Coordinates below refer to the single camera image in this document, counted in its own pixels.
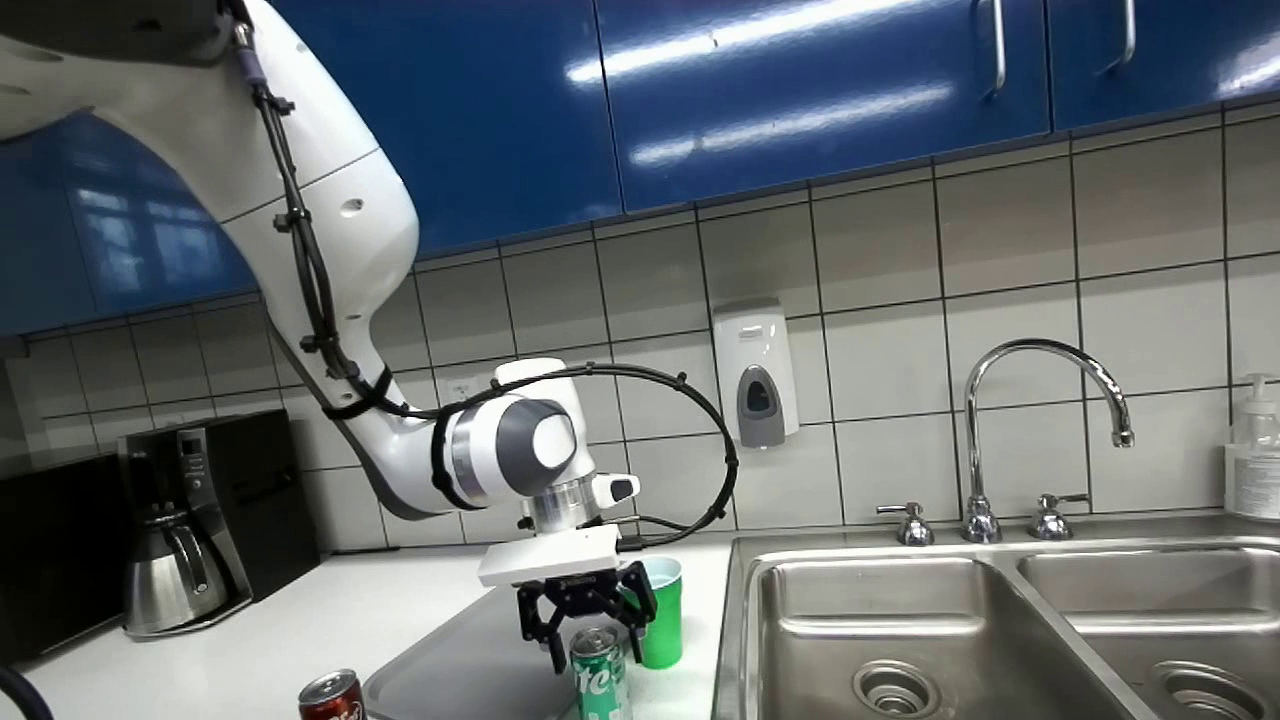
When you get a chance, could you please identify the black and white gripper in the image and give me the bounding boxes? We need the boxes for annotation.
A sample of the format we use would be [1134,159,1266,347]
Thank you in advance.
[475,520,661,674]

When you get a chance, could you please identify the green soda can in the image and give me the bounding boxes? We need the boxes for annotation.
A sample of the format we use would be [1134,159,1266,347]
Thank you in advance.
[569,617,632,720]

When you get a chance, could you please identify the red soda can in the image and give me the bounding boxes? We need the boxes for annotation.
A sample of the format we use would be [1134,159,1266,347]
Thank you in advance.
[295,666,370,720]

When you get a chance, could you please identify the green plastic cup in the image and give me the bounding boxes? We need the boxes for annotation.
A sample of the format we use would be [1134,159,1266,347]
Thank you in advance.
[637,557,687,670]

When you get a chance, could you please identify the black steel coffee maker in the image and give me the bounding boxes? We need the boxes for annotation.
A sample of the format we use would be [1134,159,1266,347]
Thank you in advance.
[117,402,326,644]

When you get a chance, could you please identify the stainless steel double sink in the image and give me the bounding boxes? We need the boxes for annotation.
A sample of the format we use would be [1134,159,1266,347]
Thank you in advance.
[710,533,1280,720]

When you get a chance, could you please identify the stainless steel coffee carafe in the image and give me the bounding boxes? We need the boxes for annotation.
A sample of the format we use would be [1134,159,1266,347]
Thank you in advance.
[127,510,256,638]

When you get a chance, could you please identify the chrome gooseneck faucet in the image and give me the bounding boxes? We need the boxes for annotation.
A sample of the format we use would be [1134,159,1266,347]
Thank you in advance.
[957,336,1139,542]

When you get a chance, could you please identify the black microwave oven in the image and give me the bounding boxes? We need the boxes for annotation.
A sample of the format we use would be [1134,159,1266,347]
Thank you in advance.
[0,452,138,670]

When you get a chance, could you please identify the white wall soap dispenser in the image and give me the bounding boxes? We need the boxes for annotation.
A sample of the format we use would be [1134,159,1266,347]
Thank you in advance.
[710,309,805,452]

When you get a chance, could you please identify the chrome faucet handle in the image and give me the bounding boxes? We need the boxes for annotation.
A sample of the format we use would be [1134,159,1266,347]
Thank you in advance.
[876,501,941,549]
[1028,490,1096,542]

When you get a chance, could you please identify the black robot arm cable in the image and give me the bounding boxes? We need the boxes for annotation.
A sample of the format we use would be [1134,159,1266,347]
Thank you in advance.
[232,0,744,542]

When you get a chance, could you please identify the blue wall cabinets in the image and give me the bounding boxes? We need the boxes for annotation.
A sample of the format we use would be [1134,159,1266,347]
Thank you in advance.
[0,0,1280,340]

